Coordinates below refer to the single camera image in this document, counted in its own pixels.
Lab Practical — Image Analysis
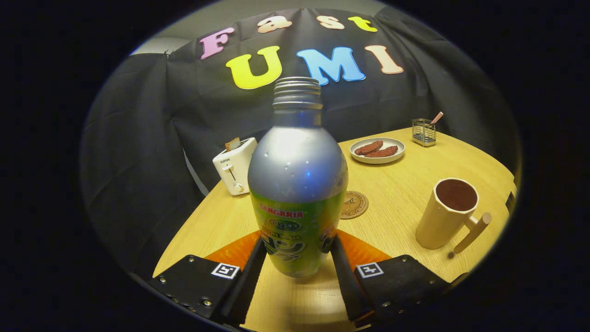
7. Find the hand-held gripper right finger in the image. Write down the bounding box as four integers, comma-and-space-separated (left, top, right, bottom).
330, 230, 454, 328

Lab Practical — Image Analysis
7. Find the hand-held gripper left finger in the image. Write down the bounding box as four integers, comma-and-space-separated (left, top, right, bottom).
147, 231, 268, 326

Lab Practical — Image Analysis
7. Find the round brown coaster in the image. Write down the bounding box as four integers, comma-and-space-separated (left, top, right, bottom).
340, 190, 369, 220

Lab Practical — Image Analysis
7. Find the cream cup with wooden handle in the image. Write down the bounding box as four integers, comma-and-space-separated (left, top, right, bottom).
415, 178, 492, 255

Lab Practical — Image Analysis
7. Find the silver bottle with green label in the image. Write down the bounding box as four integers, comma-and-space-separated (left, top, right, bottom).
248, 77, 349, 278

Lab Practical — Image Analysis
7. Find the wooden table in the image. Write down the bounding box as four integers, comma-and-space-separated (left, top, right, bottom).
152, 127, 517, 332

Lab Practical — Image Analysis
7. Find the white toaster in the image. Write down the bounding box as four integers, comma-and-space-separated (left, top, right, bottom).
212, 137, 259, 196

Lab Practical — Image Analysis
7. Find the white round plate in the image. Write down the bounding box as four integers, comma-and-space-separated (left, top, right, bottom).
349, 137, 406, 165

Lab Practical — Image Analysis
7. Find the red meat slice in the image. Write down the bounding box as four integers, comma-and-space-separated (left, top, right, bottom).
354, 140, 384, 156
365, 146, 399, 158

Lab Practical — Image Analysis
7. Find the black backdrop cloth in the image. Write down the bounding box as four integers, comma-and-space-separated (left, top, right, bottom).
79, 7, 521, 277

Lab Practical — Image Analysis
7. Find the wire mesh holder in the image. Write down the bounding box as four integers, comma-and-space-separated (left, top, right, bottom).
412, 118, 437, 148

